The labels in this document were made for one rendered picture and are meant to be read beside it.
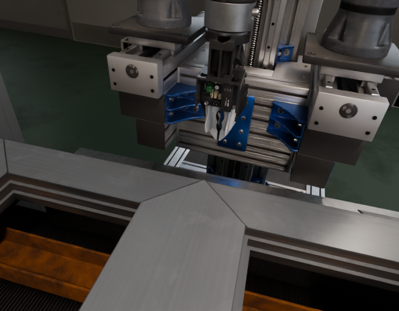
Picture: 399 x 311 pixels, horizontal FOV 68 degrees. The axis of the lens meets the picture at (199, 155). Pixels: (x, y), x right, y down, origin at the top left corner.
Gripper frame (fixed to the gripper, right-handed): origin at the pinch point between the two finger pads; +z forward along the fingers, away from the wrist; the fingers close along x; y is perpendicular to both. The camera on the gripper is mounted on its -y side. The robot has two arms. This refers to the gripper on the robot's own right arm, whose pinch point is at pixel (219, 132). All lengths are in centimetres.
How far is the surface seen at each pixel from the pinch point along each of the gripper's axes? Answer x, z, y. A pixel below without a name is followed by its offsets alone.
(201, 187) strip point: -0.7, 5.6, 10.8
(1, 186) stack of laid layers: -36.2, 7.1, 19.8
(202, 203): 0.5, 5.6, 14.7
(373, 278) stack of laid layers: 28.5, 9.1, 19.1
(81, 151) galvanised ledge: -44, 24, -14
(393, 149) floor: 112, 93, -168
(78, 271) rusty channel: -22.4, 24.0, 22.6
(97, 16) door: -213, 56, -313
